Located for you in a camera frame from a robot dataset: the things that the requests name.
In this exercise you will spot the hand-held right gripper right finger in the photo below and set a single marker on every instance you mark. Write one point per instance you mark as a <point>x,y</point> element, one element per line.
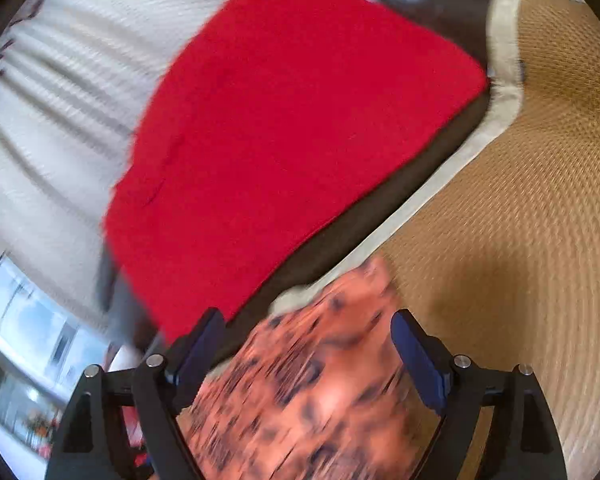
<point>420,360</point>

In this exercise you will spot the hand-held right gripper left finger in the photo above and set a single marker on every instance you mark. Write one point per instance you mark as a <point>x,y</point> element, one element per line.
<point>200,345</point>

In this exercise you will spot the orange floral garment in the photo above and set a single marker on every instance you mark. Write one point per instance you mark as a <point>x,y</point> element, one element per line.
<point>305,385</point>

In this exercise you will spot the floor-standing air conditioner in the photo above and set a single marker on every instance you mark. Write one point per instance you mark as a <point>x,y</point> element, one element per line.
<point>30,320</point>

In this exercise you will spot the woven rattan sofa mat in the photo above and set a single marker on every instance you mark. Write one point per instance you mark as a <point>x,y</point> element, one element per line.
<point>530,210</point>

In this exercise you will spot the red knitted blanket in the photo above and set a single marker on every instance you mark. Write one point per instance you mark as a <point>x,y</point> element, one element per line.
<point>290,135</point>

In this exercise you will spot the beige dotted curtain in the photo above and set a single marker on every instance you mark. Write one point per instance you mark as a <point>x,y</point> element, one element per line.
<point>70,110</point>

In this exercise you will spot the brown leather sofa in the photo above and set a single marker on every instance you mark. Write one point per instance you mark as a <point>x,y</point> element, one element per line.
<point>445,25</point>

